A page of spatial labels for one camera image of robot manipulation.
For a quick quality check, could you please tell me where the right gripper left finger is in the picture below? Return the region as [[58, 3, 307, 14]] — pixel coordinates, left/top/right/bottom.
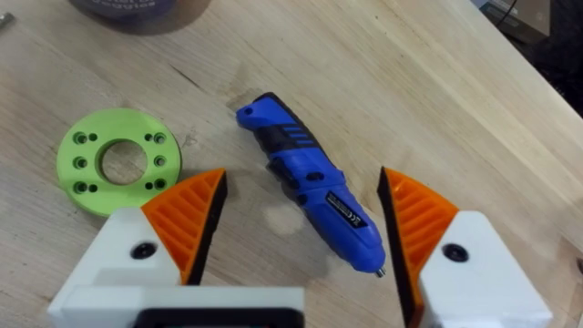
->
[[46, 167, 229, 323]]

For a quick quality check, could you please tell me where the blue electric screwdriver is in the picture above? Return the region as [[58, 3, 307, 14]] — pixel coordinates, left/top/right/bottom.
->
[[234, 91, 387, 279]]

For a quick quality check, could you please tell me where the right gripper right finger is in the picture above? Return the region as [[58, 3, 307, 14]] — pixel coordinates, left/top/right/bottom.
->
[[376, 166, 554, 328]]

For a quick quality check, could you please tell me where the green disc with holes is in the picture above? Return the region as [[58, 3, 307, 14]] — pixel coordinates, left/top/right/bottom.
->
[[56, 108, 183, 218]]

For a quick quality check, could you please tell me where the dark round tub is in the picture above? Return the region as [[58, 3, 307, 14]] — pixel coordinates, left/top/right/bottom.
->
[[67, 0, 210, 24]]

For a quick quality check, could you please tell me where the dark box with cable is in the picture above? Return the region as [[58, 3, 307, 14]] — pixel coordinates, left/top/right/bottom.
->
[[477, 0, 552, 45]]

